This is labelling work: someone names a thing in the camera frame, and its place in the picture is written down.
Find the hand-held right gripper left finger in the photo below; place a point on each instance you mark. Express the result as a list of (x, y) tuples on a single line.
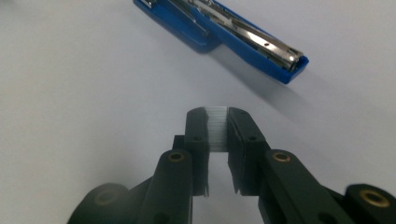
[(199, 149)]

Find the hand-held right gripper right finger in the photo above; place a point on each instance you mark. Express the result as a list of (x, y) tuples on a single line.
[(244, 149)]

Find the silver staple strip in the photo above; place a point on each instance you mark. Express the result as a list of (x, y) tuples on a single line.
[(217, 129)]

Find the blue stapler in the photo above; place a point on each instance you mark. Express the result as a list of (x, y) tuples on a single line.
[(243, 51)]

